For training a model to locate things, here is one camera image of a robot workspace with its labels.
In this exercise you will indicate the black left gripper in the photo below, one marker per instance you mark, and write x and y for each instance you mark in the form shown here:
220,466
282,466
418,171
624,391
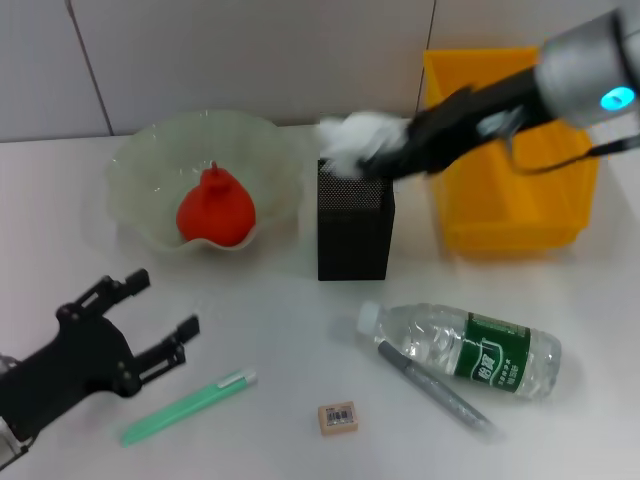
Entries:
70,360

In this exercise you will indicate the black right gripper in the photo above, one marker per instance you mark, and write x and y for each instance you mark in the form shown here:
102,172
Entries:
475,115

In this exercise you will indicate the white paper ball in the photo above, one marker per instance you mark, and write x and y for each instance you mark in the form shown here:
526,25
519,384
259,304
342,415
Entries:
355,137

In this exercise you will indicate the green pen white tip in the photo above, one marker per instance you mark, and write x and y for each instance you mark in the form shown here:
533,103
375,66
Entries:
185,405

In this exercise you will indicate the red-orange toy orange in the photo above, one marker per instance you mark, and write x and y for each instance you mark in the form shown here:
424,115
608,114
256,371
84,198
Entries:
215,215

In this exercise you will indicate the clear water bottle green label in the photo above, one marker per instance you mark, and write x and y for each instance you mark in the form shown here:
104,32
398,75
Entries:
435,335

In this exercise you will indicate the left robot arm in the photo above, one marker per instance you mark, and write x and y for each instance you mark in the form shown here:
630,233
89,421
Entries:
7,442

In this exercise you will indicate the black mesh pen holder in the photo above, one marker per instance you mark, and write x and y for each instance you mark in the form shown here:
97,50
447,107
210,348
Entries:
350,235

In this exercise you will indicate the pale green glass fruit plate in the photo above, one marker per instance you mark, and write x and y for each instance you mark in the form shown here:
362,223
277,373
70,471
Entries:
150,165

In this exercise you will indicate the beige eraser with barcode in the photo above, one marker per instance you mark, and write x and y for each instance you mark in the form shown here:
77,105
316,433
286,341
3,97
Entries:
338,419

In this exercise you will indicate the grey marker pen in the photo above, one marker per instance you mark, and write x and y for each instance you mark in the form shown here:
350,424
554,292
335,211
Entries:
435,387

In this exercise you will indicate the yellow plastic bin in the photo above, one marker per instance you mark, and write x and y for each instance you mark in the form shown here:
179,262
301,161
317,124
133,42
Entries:
520,215

